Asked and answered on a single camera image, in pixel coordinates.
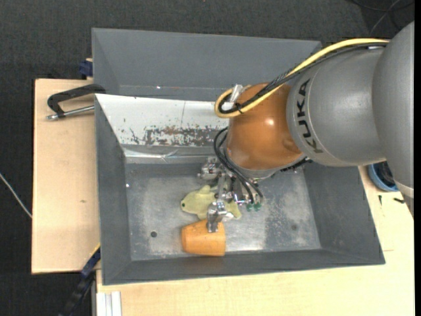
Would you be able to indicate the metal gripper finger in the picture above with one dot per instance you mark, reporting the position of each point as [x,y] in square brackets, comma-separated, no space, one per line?
[209,170]
[216,211]

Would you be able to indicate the yellow-green toy fish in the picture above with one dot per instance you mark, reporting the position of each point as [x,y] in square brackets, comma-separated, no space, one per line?
[196,202]

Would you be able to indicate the orange cup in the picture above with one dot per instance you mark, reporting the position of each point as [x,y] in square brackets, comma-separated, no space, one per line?
[202,240]

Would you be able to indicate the grey metal bin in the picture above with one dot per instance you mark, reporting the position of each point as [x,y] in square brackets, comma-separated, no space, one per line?
[158,209]

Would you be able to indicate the pale wood board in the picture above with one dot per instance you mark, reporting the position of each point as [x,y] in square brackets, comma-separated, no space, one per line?
[62,176]

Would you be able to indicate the blue tape roll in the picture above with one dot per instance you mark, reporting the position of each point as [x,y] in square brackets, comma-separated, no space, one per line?
[378,176]

